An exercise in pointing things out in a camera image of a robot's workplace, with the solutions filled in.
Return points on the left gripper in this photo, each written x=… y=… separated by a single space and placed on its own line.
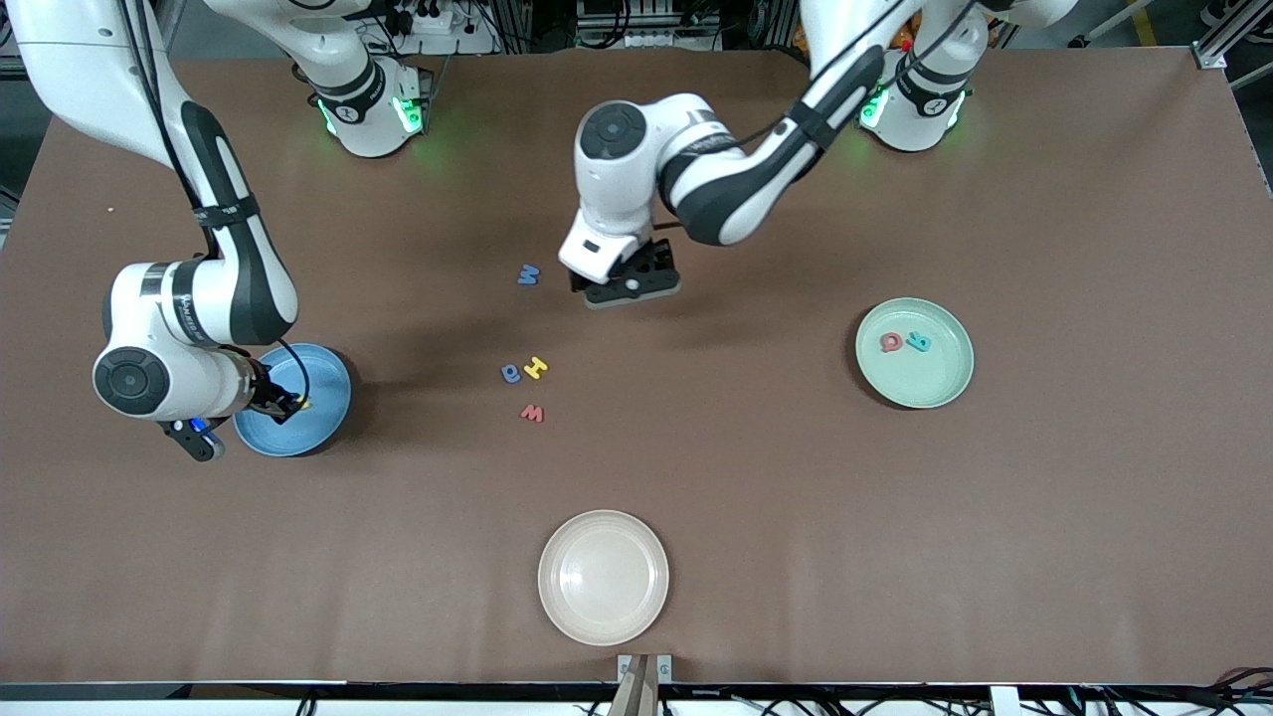
x=655 y=261

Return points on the blue foam letter M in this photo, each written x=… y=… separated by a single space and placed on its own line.
x=528 y=275

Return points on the blue foam letter a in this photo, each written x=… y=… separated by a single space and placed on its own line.
x=511 y=374

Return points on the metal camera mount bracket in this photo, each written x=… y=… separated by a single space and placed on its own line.
x=644 y=671

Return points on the pale green plate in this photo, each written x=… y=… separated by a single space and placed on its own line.
x=925 y=383

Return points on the white socket strip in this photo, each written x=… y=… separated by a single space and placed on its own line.
x=636 y=40

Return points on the brown table cover sheet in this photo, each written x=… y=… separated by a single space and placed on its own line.
x=895 y=547

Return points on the red foam letter Q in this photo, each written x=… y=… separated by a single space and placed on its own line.
x=884 y=343

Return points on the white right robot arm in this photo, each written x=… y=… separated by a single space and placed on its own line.
x=60 y=60

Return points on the teal foam letter k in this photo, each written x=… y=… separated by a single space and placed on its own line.
x=920 y=343

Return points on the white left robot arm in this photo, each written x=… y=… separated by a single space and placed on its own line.
x=636 y=189

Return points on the aluminium frame profile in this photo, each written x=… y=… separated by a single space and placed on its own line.
x=1218 y=45

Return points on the red foam letter W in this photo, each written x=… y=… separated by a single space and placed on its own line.
x=533 y=414

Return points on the beige plate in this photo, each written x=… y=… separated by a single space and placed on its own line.
x=604 y=577

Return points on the blue plate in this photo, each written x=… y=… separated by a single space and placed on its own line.
x=328 y=428

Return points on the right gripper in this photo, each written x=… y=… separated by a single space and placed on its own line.
x=263 y=390

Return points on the white power strip with plugs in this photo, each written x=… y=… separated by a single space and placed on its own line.
x=438 y=42

